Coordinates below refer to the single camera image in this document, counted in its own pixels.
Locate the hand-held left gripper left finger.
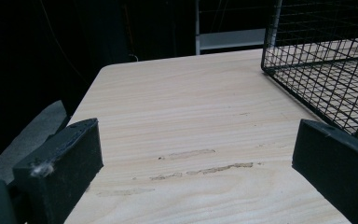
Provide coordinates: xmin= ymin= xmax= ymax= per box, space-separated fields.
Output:
xmin=12 ymin=118 xmax=104 ymax=224

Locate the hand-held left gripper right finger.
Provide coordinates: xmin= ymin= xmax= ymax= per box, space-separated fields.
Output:
xmin=291 ymin=119 xmax=358 ymax=224

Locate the grey metal stand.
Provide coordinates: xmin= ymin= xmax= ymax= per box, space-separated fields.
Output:
xmin=194 ymin=0 xmax=283 ymax=56

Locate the black wire mesh basket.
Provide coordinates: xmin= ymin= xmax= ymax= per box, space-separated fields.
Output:
xmin=260 ymin=0 xmax=358 ymax=147

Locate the thin cable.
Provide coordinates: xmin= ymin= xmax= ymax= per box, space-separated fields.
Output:
xmin=38 ymin=0 xmax=91 ymax=87

